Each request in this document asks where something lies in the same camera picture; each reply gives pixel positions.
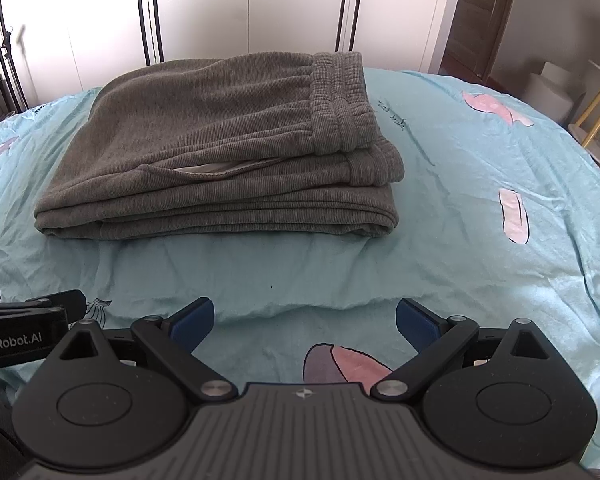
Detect grey ribbed pants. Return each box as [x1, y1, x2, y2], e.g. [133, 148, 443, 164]
[34, 51, 406, 240]

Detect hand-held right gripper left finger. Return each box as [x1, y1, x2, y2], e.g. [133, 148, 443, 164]
[54, 296, 237, 402]

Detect light blue mushroom print bedsheet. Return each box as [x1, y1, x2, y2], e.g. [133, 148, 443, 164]
[0, 68, 600, 480]

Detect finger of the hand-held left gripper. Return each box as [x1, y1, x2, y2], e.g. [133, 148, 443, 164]
[25, 289, 87, 322]

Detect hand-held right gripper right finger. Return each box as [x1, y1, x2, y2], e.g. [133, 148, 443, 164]
[370, 297, 555, 402]

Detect white wardrobe with black stripes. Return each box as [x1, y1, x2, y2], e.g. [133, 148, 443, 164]
[0, 0, 467, 112]

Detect brown wooden door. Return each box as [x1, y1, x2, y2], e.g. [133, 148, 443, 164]
[439, 0, 524, 82]

